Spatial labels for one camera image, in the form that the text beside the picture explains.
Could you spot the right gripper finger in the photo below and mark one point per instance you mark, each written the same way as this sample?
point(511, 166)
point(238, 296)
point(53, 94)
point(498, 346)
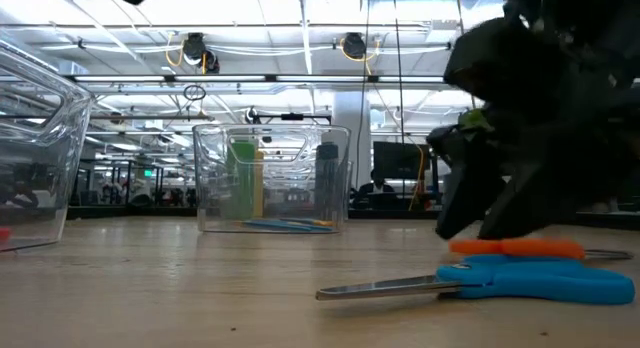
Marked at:
point(470, 188)
point(530, 203)

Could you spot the grey paint bottle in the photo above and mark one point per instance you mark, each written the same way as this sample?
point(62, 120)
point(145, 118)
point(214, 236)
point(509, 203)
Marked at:
point(326, 188)

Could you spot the yellow paint bottle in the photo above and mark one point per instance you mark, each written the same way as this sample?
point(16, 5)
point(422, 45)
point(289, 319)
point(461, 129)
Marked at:
point(258, 188)

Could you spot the green paint bottle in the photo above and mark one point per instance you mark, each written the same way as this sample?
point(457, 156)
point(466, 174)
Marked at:
point(242, 178)

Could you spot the black flat monitor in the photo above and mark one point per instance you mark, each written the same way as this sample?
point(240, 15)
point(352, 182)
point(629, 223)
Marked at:
point(400, 160)

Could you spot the clear plastic bin left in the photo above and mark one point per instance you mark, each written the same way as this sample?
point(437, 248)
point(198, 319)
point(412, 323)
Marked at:
point(390, 214)

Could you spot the person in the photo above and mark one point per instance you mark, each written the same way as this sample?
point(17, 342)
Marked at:
point(375, 188)

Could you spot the clear plastic storage bin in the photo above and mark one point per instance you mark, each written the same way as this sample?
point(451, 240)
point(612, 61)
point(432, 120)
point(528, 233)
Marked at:
point(210, 188)
point(349, 188)
point(50, 138)

